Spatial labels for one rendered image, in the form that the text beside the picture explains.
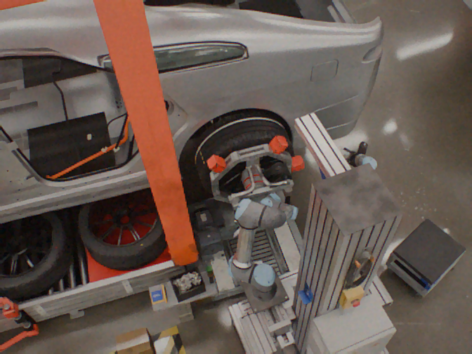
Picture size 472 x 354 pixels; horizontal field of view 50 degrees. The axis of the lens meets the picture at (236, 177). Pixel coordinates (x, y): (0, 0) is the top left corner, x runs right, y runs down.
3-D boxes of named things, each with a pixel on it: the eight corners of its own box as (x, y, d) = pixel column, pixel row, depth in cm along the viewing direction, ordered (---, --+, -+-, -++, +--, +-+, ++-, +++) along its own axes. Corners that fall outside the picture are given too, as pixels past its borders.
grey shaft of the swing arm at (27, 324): (40, 325, 369) (12, 299, 328) (41, 332, 366) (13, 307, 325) (27, 329, 368) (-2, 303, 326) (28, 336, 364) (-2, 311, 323)
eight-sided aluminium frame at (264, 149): (286, 184, 367) (290, 136, 323) (289, 192, 364) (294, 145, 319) (213, 204, 360) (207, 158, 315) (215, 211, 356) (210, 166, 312)
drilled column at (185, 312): (191, 306, 378) (184, 284, 344) (194, 319, 373) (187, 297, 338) (178, 310, 377) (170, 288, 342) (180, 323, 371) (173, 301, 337)
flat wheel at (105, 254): (148, 180, 411) (142, 163, 392) (189, 241, 379) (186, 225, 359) (71, 220, 392) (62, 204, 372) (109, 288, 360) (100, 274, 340)
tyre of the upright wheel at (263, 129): (267, 171, 392) (297, 109, 344) (277, 195, 379) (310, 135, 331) (184, 175, 367) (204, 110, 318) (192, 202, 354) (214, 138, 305)
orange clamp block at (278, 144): (276, 145, 328) (284, 136, 322) (280, 154, 324) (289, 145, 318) (267, 144, 324) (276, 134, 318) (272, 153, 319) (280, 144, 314)
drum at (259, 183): (260, 175, 348) (260, 163, 337) (270, 201, 336) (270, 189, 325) (239, 180, 346) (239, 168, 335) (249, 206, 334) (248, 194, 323)
